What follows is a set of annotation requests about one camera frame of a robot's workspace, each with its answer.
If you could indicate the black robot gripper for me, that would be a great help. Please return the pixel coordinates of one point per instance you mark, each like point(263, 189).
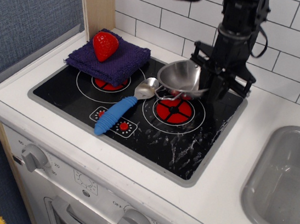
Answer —
point(223, 66)

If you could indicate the silver pot with wire handles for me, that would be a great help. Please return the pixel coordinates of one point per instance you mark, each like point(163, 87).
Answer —
point(181, 80)

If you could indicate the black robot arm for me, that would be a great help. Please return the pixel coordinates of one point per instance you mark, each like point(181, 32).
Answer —
point(243, 18)

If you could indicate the black toy stovetop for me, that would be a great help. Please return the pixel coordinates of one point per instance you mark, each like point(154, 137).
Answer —
point(175, 138)

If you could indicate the purple folded cloth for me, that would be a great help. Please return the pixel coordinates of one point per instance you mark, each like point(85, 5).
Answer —
point(124, 62)

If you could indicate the red plastic strawberry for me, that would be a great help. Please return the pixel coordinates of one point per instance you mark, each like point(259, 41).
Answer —
point(105, 45)

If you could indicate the grey sink basin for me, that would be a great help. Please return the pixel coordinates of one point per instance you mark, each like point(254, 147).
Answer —
point(272, 192)

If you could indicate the white toy oven front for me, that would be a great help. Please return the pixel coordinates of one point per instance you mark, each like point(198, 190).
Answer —
point(60, 194)

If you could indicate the grey left oven knob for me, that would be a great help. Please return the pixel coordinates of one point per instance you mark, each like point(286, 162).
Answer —
point(34, 157)

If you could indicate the blue handled metal spoon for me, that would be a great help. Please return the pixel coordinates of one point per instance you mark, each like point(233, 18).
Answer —
point(145, 90)

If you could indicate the wooden side post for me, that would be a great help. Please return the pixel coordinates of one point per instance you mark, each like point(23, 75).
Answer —
point(98, 14)

